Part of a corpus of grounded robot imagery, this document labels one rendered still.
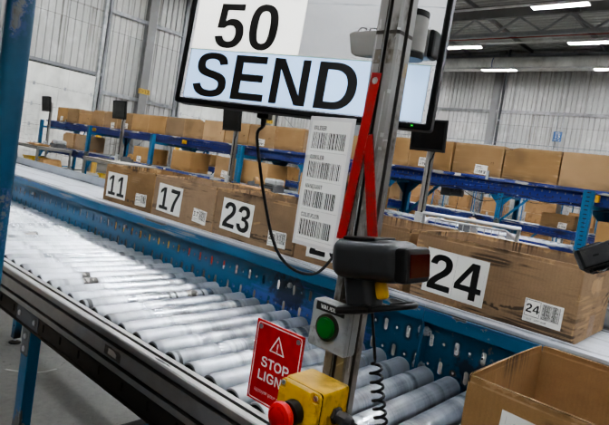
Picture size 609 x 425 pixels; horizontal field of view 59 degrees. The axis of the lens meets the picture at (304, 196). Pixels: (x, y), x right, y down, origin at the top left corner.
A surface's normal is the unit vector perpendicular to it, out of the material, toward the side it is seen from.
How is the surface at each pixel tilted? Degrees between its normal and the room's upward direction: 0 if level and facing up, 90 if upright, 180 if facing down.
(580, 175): 90
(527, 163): 90
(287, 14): 86
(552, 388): 90
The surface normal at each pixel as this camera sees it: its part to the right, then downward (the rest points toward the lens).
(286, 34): -0.35, -0.07
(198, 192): -0.65, -0.06
